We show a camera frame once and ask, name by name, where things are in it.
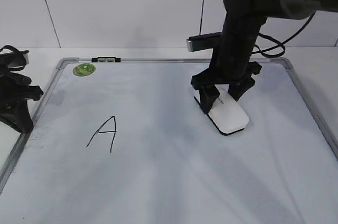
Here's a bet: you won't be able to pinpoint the white whiteboard eraser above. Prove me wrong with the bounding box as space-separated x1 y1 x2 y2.
201 85 249 136

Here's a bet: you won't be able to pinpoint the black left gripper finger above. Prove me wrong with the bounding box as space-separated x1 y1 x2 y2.
1 100 33 133

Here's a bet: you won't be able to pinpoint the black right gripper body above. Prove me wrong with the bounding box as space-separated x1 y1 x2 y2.
191 33 261 89

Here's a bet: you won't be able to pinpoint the green round magnet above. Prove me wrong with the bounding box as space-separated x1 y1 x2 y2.
72 63 96 77

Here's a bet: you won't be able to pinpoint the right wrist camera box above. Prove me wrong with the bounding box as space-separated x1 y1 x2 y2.
186 32 221 52

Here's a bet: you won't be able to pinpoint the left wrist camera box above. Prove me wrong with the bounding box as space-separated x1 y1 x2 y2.
1 50 29 71

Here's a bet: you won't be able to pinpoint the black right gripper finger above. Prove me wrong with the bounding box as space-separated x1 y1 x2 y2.
199 86 220 114
228 77 255 101

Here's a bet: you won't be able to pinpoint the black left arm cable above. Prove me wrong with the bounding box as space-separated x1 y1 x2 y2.
0 45 21 58

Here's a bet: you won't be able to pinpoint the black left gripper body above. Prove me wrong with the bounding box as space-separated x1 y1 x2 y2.
1 68 43 113

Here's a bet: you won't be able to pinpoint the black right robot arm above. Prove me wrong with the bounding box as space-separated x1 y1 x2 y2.
187 0 337 113

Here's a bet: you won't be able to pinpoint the white whiteboard with aluminium frame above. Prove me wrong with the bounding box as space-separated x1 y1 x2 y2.
1 60 337 223

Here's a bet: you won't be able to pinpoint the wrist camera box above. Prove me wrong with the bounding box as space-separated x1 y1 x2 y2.
1 50 29 71
186 32 221 52

